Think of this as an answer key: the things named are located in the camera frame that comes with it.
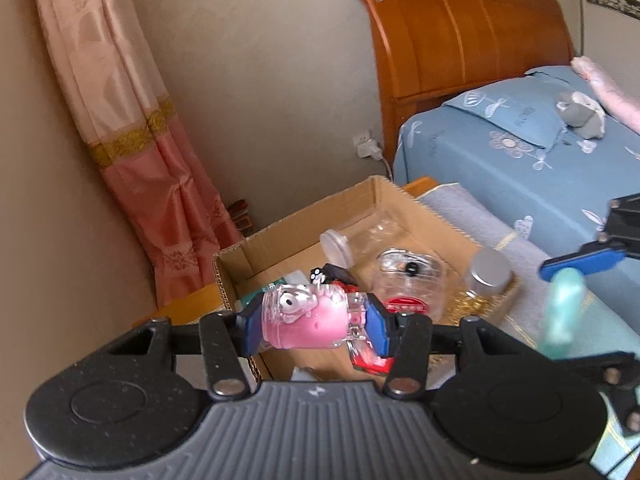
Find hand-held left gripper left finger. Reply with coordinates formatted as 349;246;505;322
102;305;266;402

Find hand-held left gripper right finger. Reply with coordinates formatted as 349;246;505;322
366;305;531;401

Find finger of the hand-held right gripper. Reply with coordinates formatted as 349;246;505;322
539;195;640;283
565;352;640;423

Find red wooden toy train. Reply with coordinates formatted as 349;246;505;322
330;280;398;376

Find pale teal plastic toy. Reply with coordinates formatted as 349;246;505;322
542;266;585;358

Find pink pig toy bottle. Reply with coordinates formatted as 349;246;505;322
260;282;373;351

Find clear jar of gold capsules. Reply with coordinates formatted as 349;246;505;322
445;247;516;321

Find frosted white plastic bottle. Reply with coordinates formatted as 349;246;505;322
320;207;406;268

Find cardboard box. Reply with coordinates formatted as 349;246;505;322
212;175;521;381

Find clear jar with red label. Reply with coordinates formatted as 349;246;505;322
372;247;448;323

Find grey and teal plaid blanket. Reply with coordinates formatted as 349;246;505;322
417;182;640;480

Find dark brown wooden item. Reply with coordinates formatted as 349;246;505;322
227;200;253;236

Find blue floral bedsheet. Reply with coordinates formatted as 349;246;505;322
392;67;640;271

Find grey plush toy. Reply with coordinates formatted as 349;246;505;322
556;91;607;140

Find blue floral pillow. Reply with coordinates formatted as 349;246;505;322
440;67;608;161

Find pink rolled blanket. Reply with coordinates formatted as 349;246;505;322
571;56;640;136

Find pink curtain with gold band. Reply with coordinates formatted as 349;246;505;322
30;0;246;306

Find white power plug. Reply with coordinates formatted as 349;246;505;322
356;141;393;181

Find orange wooden headboard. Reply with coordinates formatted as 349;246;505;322
346;0;576;181

